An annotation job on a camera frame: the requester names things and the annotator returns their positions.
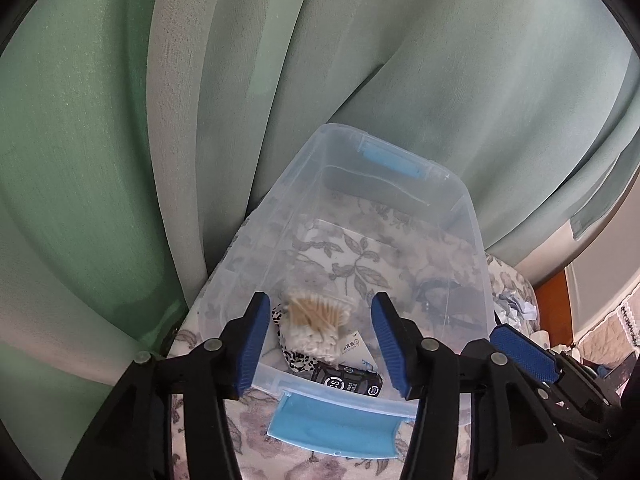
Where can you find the beige quilted lace cover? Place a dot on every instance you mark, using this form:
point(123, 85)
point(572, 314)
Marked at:
point(615, 337)

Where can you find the black sachet packet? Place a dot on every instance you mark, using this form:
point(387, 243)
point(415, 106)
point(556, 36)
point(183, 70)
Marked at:
point(348, 379)

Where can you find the bag of cotton swabs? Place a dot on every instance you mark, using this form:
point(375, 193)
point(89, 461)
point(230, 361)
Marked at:
point(312, 324)

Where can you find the white power strip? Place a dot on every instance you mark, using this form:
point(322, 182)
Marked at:
point(542, 338)

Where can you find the grey floral blanket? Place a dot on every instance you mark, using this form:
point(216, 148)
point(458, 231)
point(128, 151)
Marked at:
point(308, 439)

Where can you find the crumpled white paper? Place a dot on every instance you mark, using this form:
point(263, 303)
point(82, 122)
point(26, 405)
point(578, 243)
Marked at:
point(517, 309)

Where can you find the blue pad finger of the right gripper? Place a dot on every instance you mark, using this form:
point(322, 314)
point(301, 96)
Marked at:
point(527, 355)

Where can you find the clear plastic storage bin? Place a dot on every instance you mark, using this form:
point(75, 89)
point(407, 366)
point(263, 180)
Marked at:
point(351, 216)

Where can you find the pale green curtain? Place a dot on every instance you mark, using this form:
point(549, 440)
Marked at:
point(136, 135)

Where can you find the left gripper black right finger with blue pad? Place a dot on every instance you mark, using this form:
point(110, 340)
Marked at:
point(422, 368)

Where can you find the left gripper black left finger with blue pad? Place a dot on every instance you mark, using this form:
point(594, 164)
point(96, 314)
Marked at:
point(130, 436)

